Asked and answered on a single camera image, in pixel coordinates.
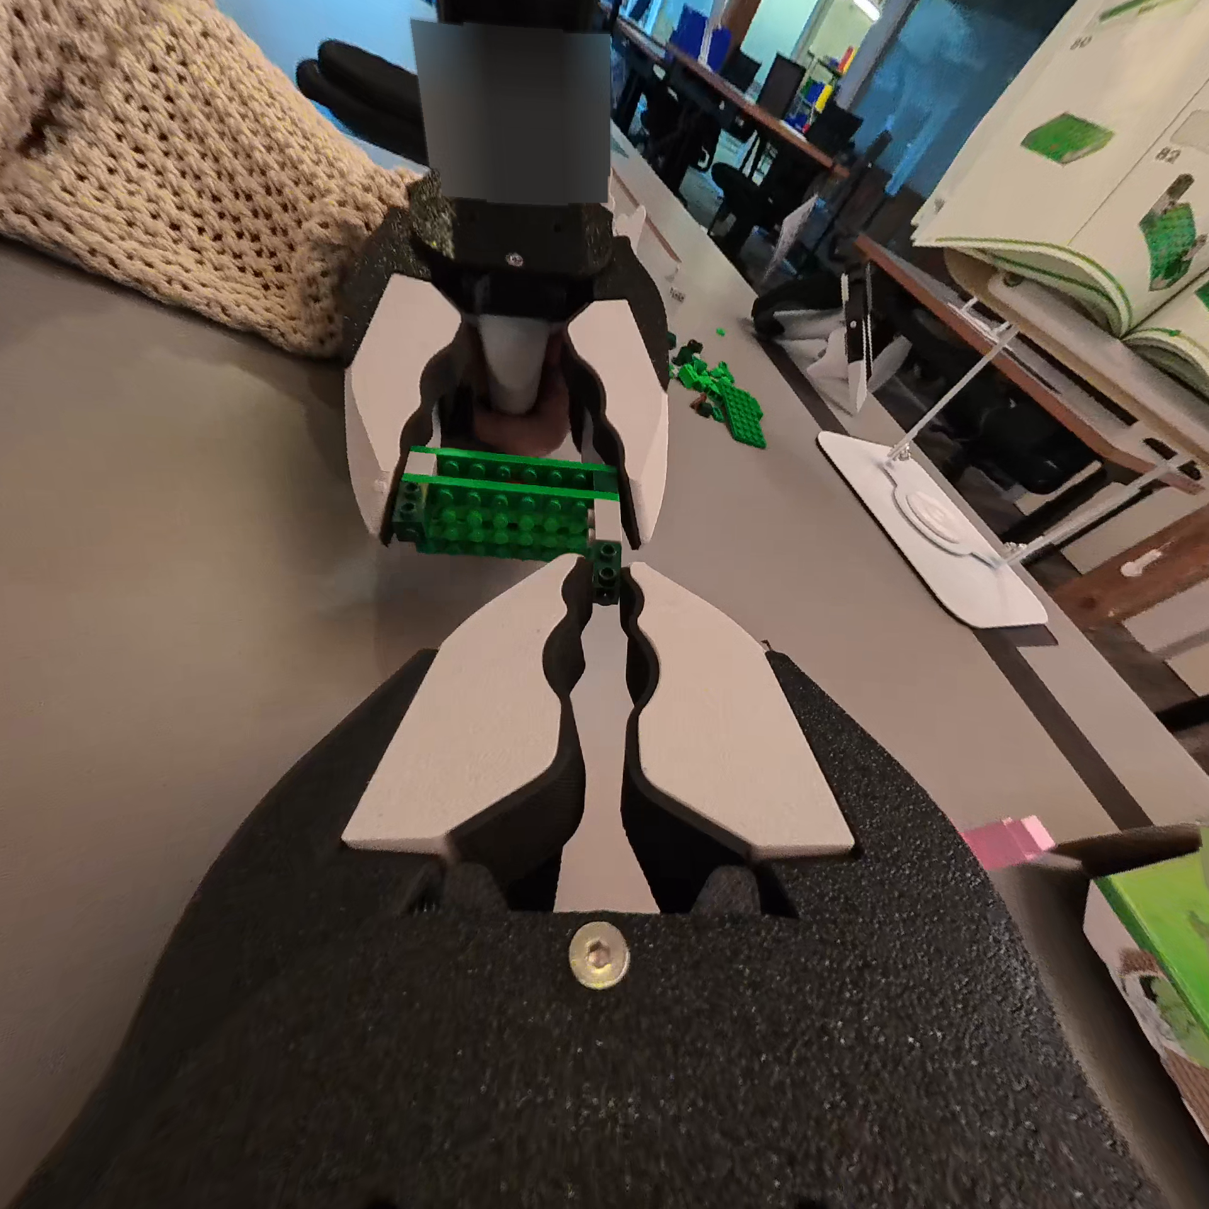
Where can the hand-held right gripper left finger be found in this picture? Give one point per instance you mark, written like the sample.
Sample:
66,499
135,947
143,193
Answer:
472,737

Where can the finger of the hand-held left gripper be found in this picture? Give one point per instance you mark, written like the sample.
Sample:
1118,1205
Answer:
632,406
383,396

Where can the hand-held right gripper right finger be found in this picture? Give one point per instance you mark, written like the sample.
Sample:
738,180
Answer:
737,746

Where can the light grey lego brick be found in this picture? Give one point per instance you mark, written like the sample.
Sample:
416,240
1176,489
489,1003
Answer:
605,520

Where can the green lego assembly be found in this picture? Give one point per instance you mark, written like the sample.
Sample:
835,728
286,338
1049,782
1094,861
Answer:
501,520

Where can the person's left forearm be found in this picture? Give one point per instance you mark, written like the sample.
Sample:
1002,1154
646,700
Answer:
189,170

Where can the pile of green lego bricks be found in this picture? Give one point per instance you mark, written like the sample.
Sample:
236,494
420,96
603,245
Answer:
727,396

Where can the pink lego figure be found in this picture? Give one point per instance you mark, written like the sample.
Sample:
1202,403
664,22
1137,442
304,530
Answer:
1006,842

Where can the green lego box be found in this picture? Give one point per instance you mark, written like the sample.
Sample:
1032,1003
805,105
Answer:
1162,944

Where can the person's left hand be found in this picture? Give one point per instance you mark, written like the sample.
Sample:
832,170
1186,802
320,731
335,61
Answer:
520,432

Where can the black and white object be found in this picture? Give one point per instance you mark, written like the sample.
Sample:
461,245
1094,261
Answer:
831,350

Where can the black office chair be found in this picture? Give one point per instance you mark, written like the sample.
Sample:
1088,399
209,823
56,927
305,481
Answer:
756,207

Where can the long wooden desk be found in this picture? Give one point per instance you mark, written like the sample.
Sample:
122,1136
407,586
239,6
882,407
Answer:
756,104

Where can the white book stand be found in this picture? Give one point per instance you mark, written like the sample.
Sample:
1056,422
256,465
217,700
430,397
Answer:
907,510

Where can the wooden edged desk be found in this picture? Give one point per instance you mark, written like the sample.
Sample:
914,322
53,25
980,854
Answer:
1085,416

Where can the open instruction booklet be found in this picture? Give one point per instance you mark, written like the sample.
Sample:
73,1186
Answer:
1039,189

